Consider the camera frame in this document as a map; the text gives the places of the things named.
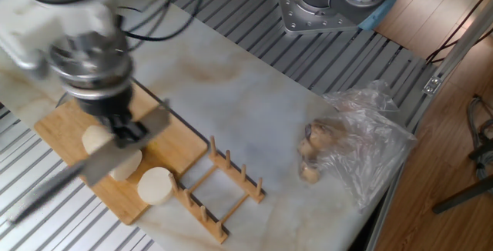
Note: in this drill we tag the silver corner bracket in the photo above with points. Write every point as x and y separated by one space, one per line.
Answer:
432 85

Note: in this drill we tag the wooden cutting board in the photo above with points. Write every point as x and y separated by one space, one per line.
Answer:
181 147

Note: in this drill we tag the steel cleaver knife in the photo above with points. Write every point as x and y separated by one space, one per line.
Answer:
104 158

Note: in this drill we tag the black stand leg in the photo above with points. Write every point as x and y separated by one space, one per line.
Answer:
462 196

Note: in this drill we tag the wooden peg rack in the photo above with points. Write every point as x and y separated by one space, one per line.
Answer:
239 176

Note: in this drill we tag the white marble slab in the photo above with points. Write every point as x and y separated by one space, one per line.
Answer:
250 101

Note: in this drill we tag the aluminium frame rail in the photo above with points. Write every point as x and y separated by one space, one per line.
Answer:
462 43

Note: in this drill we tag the round white radish slice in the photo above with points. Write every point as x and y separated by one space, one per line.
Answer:
156 185

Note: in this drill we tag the clear plastic bag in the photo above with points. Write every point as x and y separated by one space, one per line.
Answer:
366 154

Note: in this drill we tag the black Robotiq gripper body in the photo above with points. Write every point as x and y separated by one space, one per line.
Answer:
106 102

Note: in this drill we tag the white plastic wrist mount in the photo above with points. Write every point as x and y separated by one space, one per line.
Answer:
50 20

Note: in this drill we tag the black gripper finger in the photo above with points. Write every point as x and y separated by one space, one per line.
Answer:
131 133
113 122

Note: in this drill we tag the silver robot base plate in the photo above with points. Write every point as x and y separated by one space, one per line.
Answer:
292 12

